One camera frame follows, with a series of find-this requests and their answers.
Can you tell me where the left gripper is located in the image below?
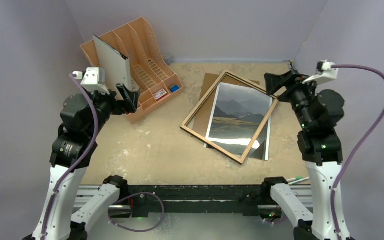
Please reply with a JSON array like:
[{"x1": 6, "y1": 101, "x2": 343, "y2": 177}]
[{"x1": 84, "y1": 83, "x2": 139, "y2": 138}]

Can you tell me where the landscape photo print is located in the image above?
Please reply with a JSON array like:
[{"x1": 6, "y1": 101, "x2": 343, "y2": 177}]
[{"x1": 205, "y1": 82, "x2": 274, "y2": 157}]

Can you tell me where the brown backing board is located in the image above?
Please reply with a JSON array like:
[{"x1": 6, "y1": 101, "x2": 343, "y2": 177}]
[{"x1": 182, "y1": 71, "x2": 252, "y2": 137}]

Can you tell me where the wooden picture frame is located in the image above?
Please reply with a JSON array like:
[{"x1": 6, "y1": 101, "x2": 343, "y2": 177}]
[{"x1": 180, "y1": 70, "x2": 279, "y2": 164}]

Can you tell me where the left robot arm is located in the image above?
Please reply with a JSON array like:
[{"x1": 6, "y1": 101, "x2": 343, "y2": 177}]
[{"x1": 28, "y1": 84, "x2": 140, "y2": 240}]

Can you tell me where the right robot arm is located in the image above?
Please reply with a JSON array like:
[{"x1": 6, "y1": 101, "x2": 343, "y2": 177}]
[{"x1": 260, "y1": 70, "x2": 352, "y2": 240}]

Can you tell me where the orange file organizer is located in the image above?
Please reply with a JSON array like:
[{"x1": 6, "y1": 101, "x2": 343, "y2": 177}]
[{"x1": 99, "y1": 17, "x2": 184, "y2": 123}]

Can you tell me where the red white small box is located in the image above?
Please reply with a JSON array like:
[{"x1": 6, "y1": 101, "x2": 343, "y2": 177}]
[{"x1": 153, "y1": 88, "x2": 168, "y2": 102}]

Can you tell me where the white binder folder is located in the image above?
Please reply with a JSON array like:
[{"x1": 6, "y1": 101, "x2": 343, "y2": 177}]
[{"x1": 93, "y1": 35, "x2": 137, "y2": 92}]

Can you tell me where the blue small box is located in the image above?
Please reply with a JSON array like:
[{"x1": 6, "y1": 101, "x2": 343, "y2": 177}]
[{"x1": 169, "y1": 84, "x2": 181, "y2": 93}]

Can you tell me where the white green pen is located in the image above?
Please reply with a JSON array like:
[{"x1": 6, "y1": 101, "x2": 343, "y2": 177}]
[{"x1": 287, "y1": 176, "x2": 305, "y2": 183}]

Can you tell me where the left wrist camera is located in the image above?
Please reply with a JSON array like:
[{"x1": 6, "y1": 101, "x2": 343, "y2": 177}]
[{"x1": 72, "y1": 67, "x2": 110, "y2": 95}]

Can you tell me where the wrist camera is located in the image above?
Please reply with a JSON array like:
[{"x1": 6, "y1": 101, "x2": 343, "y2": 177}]
[
  {"x1": 72, "y1": 67, "x2": 110, "y2": 95},
  {"x1": 302, "y1": 59, "x2": 339, "y2": 86}
]

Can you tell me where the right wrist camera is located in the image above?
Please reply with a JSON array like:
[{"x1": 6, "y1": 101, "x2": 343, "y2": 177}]
[{"x1": 302, "y1": 59, "x2": 339, "y2": 86}]

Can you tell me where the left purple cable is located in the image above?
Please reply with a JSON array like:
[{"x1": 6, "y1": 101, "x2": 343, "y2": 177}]
[{"x1": 39, "y1": 73, "x2": 165, "y2": 240}]

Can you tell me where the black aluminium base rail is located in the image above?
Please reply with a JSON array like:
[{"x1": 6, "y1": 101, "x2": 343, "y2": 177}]
[{"x1": 72, "y1": 183, "x2": 314, "y2": 220}]

